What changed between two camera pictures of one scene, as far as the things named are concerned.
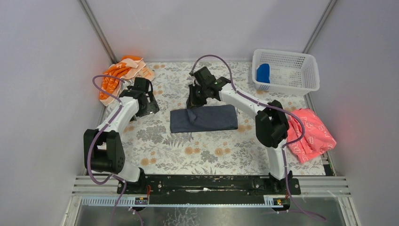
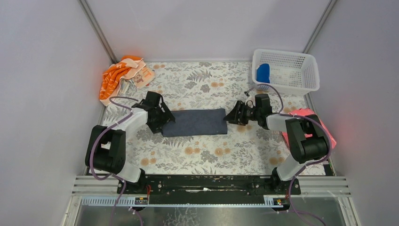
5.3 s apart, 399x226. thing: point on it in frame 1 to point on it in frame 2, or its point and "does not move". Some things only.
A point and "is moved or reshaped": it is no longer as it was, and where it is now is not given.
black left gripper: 149,104 to 156,113
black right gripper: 194,97 to 242,111
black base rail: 199,189 does not move
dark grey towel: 203,117 is moved or reshaped
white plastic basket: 285,72 does not move
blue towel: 263,73 does not move
